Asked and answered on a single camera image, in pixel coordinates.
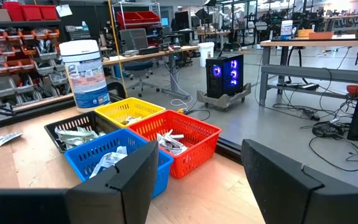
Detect tan bowl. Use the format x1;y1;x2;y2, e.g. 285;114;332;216
296;29;315;39

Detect white paper sign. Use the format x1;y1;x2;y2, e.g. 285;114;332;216
55;4;73;18

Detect blue slotted plastic basket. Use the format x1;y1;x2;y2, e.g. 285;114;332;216
63;128;174;199

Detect orange tray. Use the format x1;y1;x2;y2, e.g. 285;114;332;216
308;30;335;40

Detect yellow slotted plastic basket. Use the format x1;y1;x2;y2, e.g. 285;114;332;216
94;96;167;129

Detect black power brick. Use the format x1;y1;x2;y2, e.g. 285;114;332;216
303;107;321;122

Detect white blue wipes canister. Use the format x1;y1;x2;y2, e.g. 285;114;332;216
280;20;294;40

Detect white yellow wipes canister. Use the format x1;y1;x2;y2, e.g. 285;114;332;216
58;39;111;113

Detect small red print wrapper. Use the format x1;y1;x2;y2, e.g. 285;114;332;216
156;129;188;156

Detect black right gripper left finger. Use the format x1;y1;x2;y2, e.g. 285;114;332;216
0;140;160;224

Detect yellow hanging cord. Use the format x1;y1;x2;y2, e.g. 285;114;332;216
107;0;129;99

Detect flat black desk box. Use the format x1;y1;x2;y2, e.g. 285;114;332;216
138;46;160;55

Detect red storage bin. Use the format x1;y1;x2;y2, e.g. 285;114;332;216
39;5;58;21
1;1;25;22
22;4;43;21

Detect wire shelf red bins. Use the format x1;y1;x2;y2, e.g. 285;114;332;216
112;2;163;44

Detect white bucket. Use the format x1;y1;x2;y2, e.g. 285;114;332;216
197;42;216;68

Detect white floor cable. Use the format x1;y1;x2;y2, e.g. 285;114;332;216
170;73;194;110

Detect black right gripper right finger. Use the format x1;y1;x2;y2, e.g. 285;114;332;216
241;138;358;224

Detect red white bin rack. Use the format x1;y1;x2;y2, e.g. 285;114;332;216
0;19;74;110

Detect grey office chair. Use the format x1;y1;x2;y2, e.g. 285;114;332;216
119;28;161;98

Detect black slotted plastic basket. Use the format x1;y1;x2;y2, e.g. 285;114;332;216
44;111;121;154

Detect black power strip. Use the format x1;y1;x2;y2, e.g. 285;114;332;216
277;81;320;91

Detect grey wheeled dolly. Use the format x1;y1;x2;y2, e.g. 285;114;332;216
196;82;252;112

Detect long wooden desk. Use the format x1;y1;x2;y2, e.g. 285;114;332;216
101;45;200;100

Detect grey frame wooden workbench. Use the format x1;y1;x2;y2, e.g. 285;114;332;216
259;34;358;106

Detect black monitor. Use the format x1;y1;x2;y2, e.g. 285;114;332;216
171;11;190;31

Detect black floor cable tangle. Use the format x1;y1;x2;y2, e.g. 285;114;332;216
300;118;358;172

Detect red slotted plastic basket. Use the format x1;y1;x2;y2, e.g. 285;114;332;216
127;109;223;180

